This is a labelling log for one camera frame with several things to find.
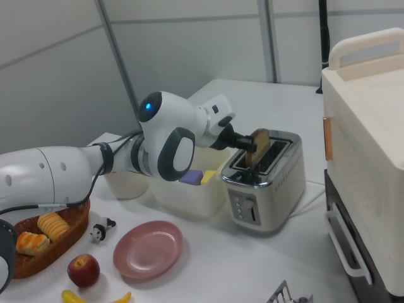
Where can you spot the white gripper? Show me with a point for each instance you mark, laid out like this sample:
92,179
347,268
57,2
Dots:
217,109

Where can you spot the toasted bread slice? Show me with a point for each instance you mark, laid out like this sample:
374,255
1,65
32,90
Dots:
260,145

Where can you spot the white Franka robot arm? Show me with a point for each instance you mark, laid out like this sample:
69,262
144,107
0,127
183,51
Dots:
34,173

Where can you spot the pink plate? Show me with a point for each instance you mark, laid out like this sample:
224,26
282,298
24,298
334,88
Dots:
148,249

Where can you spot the striped yellow bread roll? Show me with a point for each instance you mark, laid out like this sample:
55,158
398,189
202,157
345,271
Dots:
53,224

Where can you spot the yellow foam block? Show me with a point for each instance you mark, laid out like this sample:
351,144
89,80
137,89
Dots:
208,177

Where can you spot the cream and chrome toaster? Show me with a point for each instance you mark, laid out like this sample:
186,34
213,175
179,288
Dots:
271,195

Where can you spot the purple foam block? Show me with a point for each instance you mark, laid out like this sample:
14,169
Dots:
192,178

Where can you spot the white plastic bin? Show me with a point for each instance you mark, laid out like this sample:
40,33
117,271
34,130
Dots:
186,199

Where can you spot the white round cup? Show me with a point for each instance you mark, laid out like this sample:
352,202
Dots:
126,186

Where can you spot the black pole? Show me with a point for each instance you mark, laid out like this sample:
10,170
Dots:
324,38

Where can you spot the panda toy figure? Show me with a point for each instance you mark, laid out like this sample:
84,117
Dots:
101,229

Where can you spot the red apple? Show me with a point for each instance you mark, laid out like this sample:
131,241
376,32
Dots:
83,270

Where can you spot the brown wicker basket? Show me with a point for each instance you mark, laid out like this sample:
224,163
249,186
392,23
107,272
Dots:
60,249

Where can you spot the yellow banana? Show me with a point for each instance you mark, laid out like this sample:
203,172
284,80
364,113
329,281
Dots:
71,297

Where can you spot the orange glazed pastry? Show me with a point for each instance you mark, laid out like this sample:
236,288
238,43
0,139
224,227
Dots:
31,243

